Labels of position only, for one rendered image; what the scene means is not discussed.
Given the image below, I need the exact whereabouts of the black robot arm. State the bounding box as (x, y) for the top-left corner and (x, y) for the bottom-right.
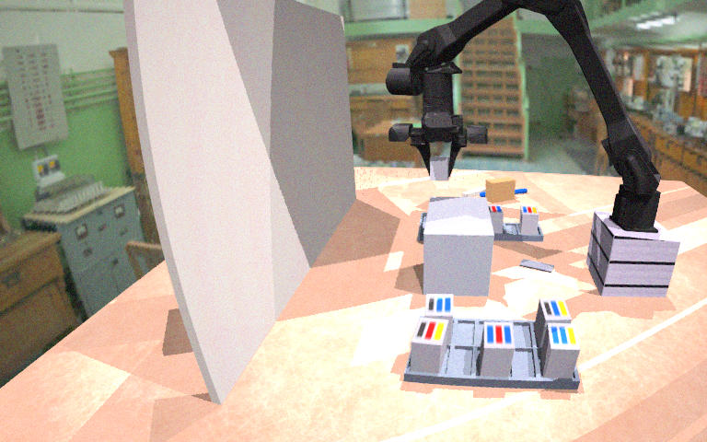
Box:
(386, 0), (661, 233)

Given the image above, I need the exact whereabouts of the blue cylinder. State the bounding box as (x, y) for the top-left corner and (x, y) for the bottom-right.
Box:
(479, 188), (527, 197)

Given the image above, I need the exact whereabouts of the tan cardboard box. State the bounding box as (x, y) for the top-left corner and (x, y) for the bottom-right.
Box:
(485, 177), (516, 204)

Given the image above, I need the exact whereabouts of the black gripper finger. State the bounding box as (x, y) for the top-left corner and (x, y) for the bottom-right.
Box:
(410, 141), (431, 176)
(448, 140), (467, 178)

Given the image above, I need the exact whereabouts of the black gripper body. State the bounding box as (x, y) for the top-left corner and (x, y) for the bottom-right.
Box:
(388, 97), (488, 145)

